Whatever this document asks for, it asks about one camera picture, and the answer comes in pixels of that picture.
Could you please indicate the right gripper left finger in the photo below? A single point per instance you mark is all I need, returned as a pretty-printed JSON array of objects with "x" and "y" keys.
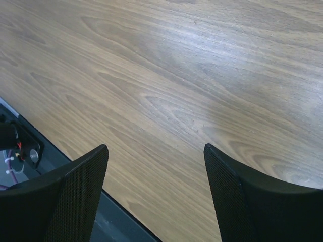
[{"x": 60, "y": 205}]

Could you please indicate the left silver bolt knob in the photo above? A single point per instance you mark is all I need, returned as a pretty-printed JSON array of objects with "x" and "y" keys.
[{"x": 34, "y": 156}]

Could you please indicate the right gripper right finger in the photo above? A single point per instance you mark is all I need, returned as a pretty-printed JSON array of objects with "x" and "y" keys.
[{"x": 253, "y": 206}]

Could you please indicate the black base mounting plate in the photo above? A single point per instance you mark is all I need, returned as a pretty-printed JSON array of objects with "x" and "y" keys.
[{"x": 112, "y": 222}]

